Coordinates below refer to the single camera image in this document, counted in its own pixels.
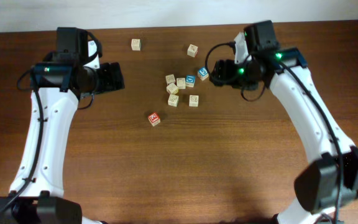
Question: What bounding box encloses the wooden block with swirl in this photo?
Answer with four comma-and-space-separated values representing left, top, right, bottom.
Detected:
189, 95, 199, 107

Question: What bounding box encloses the wooden block cluster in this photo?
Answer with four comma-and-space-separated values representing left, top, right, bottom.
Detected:
168, 95, 179, 107
165, 74, 176, 85
166, 83, 179, 95

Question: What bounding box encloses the wooden block cluster bottom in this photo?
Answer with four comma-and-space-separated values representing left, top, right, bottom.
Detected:
168, 95, 179, 107

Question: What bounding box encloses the red letter block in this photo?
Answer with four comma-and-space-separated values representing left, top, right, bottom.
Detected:
147, 112, 161, 126

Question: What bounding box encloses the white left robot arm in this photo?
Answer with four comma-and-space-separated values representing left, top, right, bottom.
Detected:
0, 27, 125, 223

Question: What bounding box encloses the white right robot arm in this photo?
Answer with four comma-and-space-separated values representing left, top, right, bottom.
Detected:
208, 20, 358, 223

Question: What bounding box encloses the blue number five block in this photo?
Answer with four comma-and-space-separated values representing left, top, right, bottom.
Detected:
197, 67, 209, 81

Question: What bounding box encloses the blue letter D block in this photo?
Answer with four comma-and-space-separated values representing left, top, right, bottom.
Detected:
185, 75, 196, 88

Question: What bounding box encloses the wooden block far right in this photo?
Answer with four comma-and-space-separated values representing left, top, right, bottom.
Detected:
187, 44, 198, 57

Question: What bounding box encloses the wooden block far left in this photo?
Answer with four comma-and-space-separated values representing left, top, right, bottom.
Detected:
131, 39, 141, 51

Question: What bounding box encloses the wooden block beside blue D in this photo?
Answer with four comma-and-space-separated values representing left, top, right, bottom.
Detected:
176, 78, 186, 90

